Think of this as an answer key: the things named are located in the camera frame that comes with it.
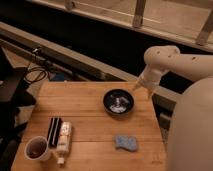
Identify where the black rectangular box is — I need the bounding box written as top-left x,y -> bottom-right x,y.
47,117 -> 62,148

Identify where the black chair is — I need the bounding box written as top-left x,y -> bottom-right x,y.
0,47 -> 36,171

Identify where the white mug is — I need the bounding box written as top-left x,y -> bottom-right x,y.
24,136 -> 51,162

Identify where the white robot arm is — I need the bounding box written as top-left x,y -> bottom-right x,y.
134,45 -> 213,171

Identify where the white plastic bottle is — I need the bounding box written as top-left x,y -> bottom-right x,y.
56,122 -> 72,165

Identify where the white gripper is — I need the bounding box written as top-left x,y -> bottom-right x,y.
132,66 -> 165,99

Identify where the black cable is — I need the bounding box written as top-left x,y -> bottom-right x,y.
23,47 -> 54,85

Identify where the blue sponge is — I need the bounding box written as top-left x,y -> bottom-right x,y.
114,135 -> 138,152

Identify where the black ceramic bowl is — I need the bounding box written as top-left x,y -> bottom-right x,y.
103,89 -> 134,116

